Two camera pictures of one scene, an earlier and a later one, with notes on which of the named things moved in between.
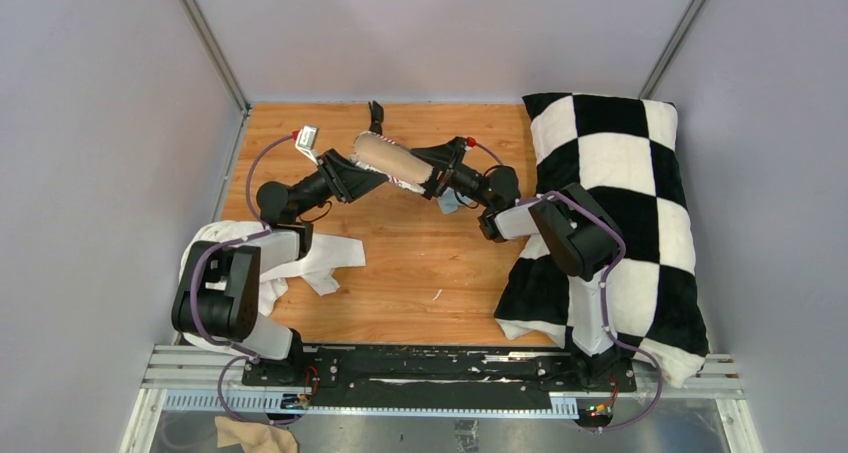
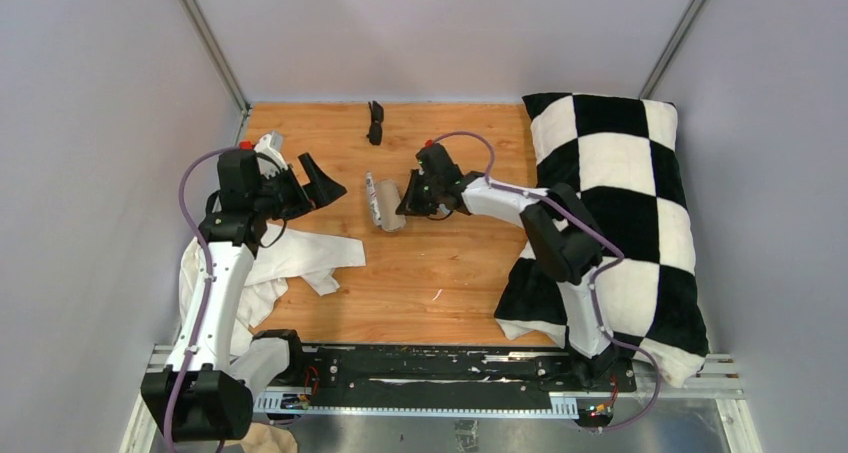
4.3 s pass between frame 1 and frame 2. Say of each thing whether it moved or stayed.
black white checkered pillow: stayed
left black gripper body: moved
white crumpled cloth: stayed
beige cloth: stayed
